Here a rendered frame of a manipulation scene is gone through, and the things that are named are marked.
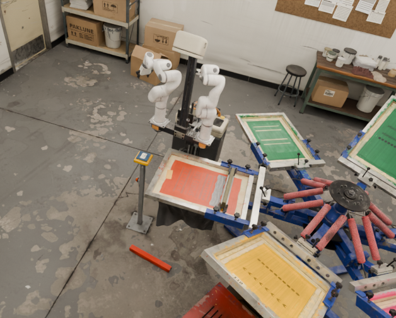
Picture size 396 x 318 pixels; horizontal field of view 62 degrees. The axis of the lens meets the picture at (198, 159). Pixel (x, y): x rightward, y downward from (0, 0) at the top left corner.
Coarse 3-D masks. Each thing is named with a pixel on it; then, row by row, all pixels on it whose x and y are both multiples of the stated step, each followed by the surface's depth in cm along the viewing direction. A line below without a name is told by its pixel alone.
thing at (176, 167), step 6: (174, 162) 286; (180, 162) 288; (174, 168) 281; (180, 168) 282; (192, 168) 284; (198, 168) 285; (204, 168) 286; (174, 174) 276; (210, 174) 282; (216, 174) 284; (222, 174) 285; (216, 180) 278; (234, 180) 281; (240, 180) 282; (234, 186) 276; (234, 192) 271
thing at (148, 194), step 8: (168, 152) 290; (176, 152) 291; (184, 152) 293; (192, 160) 292; (200, 160) 289; (208, 160) 290; (160, 168) 273; (224, 168) 288; (248, 176) 286; (152, 184) 259; (248, 184) 276; (152, 192) 253; (248, 192) 269; (160, 200) 251; (168, 200) 250; (176, 200) 251; (248, 200) 263; (184, 208) 250; (192, 208) 248; (200, 208) 249; (240, 216) 252
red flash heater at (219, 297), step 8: (216, 288) 192; (224, 288) 193; (208, 296) 188; (216, 296) 189; (224, 296) 190; (232, 296) 190; (200, 304) 184; (208, 304) 185; (216, 304) 185; (224, 304) 186; (232, 304) 187; (240, 304) 188; (192, 312) 180; (200, 312) 181; (208, 312) 183; (216, 312) 183; (224, 312) 183; (232, 312) 183; (240, 312) 184; (248, 312) 185
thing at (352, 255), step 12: (324, 204) 268; (288, 216) 257; (300, 216) 261; (324, 228) 249; (360, 228) 255; (372, 228) 256; (312, 240) 236; (348, 240) 244; (384, 240) 252; (348, 252) 240; (348, 264) 235
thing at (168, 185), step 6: (168, 180) 270; (174, 180) 271; (162, 186) 264; (168, 186) 265; (162, 192) 259; (168, 192) 260; (174, 192) 261; (180, 198) 258; (186, 198) 259; (192, 198) 260; (210, 198) 262; (234, 198) 266; (204, 204) 257; (228, 204) 261; (234, 204) 261; (228, 210) 256; (234, 210) 257
